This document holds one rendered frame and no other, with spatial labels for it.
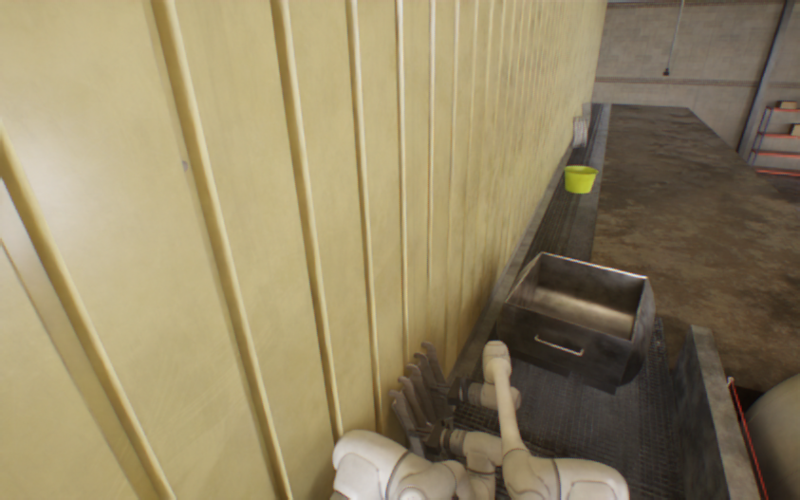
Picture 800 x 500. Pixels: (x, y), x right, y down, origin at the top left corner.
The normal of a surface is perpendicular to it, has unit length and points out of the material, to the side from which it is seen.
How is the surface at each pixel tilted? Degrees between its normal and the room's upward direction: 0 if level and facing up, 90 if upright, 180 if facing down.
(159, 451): 90
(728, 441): 0
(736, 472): 0
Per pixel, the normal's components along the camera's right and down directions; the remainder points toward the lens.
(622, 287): -0.57, 0.36
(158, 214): 0.90, 0.18
